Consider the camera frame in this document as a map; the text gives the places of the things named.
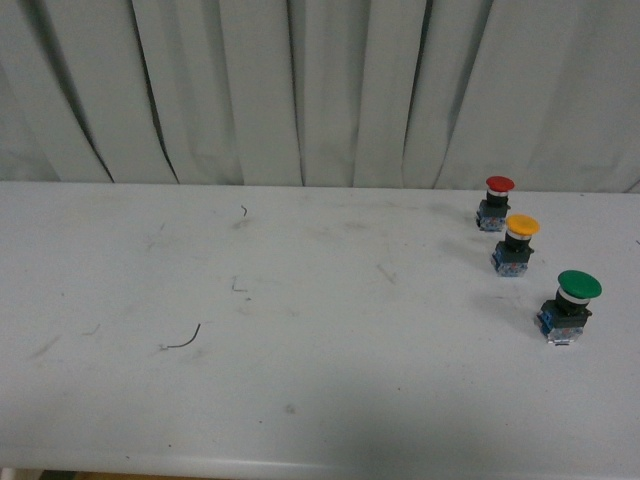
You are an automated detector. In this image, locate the white curtain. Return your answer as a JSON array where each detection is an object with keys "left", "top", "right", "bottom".
[{"left": 1, "top": 1, "right": 639, "bottom": 193}]

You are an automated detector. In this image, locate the yellow push button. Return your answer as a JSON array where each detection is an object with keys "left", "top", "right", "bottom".
[{"left": 491, "top": 214, "right": 540, "bottom": 278}]

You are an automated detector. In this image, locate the green push button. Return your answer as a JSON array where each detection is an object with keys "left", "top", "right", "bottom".
[{"left": 536, "top": 270, "right": 602, "bottom": 346}]

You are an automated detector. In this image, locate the red push button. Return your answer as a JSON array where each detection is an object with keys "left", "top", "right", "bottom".
[{"left": 476, "top": 176, "right": 515, "bottom": 232}]

